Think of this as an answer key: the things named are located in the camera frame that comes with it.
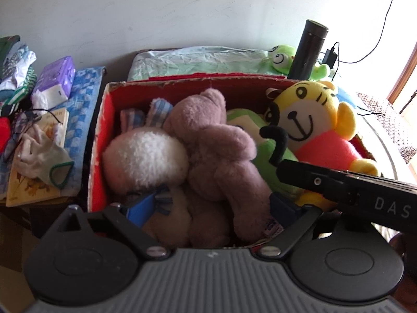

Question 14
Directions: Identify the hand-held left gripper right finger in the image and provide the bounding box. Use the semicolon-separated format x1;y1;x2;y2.
257;192;373;261

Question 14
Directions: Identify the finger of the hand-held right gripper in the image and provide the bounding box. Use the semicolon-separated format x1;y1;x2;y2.
276;160;349;203

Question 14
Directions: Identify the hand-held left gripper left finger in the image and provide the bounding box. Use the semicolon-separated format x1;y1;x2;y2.
57;192;171;261

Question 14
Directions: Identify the white rabbit plush toy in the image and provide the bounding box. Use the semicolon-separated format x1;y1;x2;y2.
102;99;193;248

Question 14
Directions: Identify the yellow tiger plush toy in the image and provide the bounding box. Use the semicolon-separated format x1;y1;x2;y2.
264;80;380;212

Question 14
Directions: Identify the mauve bear plush toy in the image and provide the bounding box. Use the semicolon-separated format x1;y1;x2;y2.
163;88;284;249

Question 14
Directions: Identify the red box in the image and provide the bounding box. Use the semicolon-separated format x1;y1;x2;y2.
87;72;378;248

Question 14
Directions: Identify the blue glasses case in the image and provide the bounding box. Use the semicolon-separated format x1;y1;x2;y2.
335;86;357;105

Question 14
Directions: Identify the black white patterned cloth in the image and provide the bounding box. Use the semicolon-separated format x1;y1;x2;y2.
357;92;417;164

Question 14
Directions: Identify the white glove green cuff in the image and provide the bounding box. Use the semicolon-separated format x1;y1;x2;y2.
15;122;75;190

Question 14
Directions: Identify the yellow illustrated book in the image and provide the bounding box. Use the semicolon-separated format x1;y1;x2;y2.
6;107;70;207

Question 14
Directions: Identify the black charger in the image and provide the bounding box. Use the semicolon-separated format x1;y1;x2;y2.
322;48;339;67

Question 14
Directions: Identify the green frog plush toy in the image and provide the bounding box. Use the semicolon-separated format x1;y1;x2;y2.
268;45;331;81

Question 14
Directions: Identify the black thermos bottle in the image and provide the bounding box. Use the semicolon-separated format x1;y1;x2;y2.
287;20;329;80

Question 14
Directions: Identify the blue checkered cloth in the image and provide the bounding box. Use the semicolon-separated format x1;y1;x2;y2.
0;67;108;199

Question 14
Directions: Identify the red cloth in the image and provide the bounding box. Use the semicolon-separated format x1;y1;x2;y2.
0;117;10;154

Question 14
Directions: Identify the purple tissue pack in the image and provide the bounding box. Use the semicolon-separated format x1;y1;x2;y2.
31;56;76;108

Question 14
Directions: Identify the pile of folded clothes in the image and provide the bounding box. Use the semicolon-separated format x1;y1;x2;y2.
0;35;38;111

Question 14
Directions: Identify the wooden door frame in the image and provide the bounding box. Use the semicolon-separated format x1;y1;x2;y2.
387;52;417;105

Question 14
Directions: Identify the grey wall cable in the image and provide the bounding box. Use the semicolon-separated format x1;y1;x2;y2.
339;0;400;64

